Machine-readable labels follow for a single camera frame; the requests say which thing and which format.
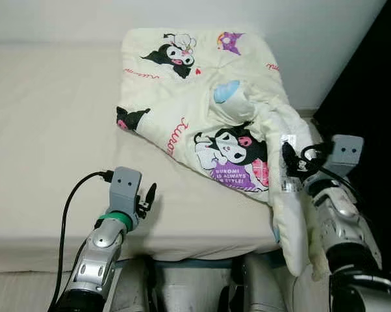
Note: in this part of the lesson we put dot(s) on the cream bed mattress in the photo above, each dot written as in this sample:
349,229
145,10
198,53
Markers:
52,130

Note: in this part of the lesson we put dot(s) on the silver robot right leg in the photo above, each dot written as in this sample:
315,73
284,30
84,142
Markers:
267,289

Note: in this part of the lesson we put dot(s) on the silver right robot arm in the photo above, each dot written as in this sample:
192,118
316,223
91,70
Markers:
341,214

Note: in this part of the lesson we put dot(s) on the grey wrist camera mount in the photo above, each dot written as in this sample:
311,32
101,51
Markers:
347,155
125,188

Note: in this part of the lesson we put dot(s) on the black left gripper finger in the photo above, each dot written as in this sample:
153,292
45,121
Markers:
151,194

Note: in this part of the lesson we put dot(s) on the cream Kuromi print blanket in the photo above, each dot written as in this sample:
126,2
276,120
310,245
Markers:
182,97

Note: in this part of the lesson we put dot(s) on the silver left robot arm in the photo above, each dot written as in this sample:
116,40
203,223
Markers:
98,260

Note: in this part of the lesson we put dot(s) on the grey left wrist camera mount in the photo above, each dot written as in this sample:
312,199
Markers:
125,188

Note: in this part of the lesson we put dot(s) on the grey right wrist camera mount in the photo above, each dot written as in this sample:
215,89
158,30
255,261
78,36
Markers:
347,155

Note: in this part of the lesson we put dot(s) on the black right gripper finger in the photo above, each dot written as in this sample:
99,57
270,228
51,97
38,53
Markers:
291,158

